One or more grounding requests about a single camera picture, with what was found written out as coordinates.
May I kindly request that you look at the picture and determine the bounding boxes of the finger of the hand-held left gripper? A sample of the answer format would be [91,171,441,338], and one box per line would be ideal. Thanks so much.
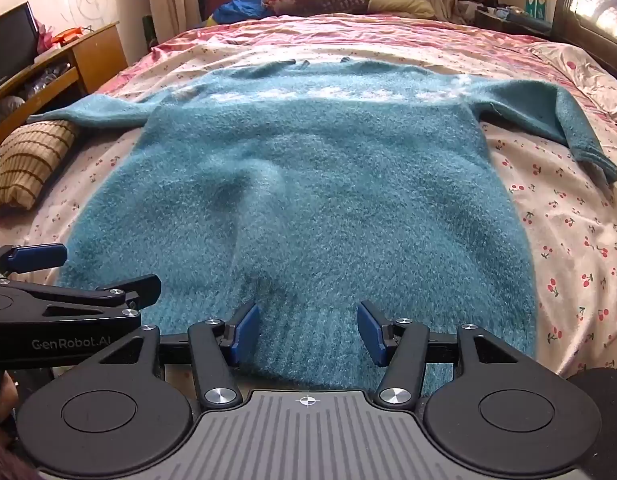
[8,274,162,322]
[0,242,68,281]

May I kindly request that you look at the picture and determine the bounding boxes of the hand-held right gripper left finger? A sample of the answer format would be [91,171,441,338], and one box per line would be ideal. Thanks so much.
[96,301,262,409]

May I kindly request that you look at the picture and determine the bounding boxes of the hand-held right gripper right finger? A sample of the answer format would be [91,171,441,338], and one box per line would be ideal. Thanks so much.
[357,300,522,408]

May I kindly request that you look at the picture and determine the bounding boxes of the teal fuzzy sweater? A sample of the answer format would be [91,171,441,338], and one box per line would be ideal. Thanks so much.
[27,59,617,395]

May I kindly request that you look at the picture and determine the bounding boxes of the striped tan pillow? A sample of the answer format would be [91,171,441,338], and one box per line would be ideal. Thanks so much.
[0,119,84,212]

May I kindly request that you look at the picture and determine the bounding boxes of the maroon fuzzy clothing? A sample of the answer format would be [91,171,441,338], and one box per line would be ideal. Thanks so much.
[0,437,39,480]

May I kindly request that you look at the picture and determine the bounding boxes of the wooden desk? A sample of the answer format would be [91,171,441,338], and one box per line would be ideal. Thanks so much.
[0,21,129,153]

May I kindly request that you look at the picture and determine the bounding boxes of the black monitor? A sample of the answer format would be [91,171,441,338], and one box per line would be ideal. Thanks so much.
[0,2,40,95]

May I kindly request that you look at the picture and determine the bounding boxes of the cherry print bed sheet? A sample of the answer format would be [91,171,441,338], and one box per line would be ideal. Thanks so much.
[0,12,617,386]

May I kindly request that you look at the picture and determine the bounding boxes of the dark cloth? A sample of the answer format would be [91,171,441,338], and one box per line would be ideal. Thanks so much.
[569,367,617,423]

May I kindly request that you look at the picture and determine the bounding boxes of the blue crumpled cloth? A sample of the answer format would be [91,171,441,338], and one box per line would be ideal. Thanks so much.
[204,0,275,26]

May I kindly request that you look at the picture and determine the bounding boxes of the yellow-green folded blanket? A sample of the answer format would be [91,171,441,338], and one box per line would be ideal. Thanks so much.
[364,0,438,21]

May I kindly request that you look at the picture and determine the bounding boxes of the dark nightstand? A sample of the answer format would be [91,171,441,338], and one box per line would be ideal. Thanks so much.
[474,7,553,40]

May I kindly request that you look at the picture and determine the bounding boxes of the dark wooden headboard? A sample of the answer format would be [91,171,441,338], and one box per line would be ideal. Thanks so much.
[549,0,617,83]

